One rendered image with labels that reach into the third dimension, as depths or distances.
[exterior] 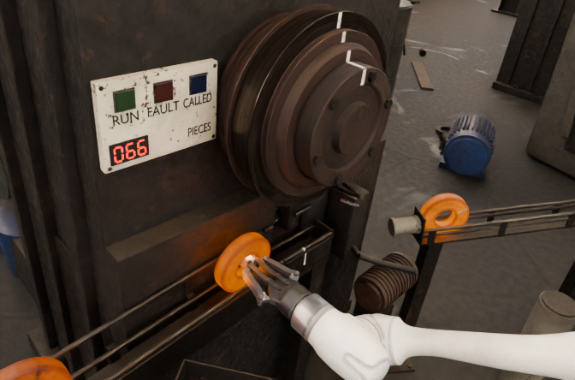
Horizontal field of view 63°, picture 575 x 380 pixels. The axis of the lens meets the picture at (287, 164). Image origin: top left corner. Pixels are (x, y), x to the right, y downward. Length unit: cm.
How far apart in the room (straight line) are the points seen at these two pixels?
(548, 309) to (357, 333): 87
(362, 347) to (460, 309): 141
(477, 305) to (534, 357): 150
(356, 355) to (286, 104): 50
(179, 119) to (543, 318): 129
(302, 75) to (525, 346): 62
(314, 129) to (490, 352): 51
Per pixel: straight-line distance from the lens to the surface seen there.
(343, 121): 100
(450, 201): 155
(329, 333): 100
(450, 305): 236
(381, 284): 154
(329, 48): 100
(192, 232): 111
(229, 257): 110
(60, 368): 104
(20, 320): 221
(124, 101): 90
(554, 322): 174
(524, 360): 94
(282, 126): 95
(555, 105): 379
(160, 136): 98
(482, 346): 98
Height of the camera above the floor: 155
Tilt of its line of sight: 30 degrees down
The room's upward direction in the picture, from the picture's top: 6 degrees clockwise
